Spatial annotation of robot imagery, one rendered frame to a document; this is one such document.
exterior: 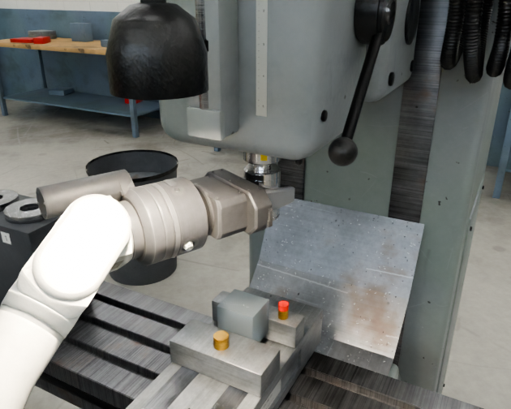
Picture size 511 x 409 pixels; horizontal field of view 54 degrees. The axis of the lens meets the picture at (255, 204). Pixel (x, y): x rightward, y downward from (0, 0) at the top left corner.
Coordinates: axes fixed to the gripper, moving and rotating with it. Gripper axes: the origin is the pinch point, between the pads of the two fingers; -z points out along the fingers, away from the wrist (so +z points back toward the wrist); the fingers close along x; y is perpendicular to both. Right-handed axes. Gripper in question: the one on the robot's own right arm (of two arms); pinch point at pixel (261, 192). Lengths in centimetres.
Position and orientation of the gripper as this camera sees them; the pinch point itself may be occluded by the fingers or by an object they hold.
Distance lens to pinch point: 65.1
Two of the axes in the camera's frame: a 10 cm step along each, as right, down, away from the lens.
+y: -0.1, 9.2, 4.0
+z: -8.0, 2.4, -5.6
